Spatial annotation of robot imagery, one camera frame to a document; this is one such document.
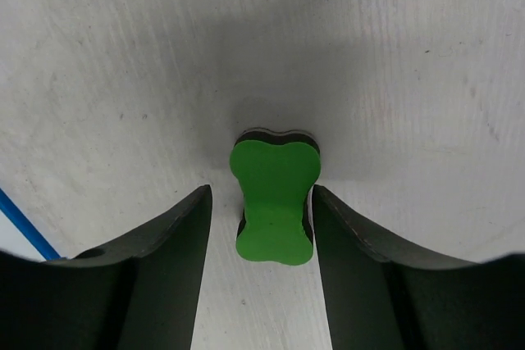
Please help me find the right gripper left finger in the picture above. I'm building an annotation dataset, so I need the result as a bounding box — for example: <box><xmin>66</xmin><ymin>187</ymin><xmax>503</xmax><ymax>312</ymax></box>
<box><xmin>1</xmin><ymin>185</ymin><xmax>212</xmax><ymax>349</ymax></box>

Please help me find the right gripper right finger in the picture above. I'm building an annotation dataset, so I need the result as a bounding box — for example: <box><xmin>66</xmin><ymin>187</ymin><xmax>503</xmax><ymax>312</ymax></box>
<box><xmin>312</xmin><ymin>186</ymin><xmax>524</xmax><ymax>349</ymax></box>

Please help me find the green black eraser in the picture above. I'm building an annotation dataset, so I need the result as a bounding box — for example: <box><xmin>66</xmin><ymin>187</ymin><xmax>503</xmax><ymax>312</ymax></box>
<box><xmin>229</xmin><ymin>128</ymin><xmax>321</xmax><ymax>266</ymax></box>

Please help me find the blue framed whiteboard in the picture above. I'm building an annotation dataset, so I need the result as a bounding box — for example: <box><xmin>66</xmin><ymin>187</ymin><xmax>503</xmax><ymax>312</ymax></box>
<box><xmin>0</xmin><ymin>190</ymin><xmax>61</xmax><ymax>261</ymax></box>

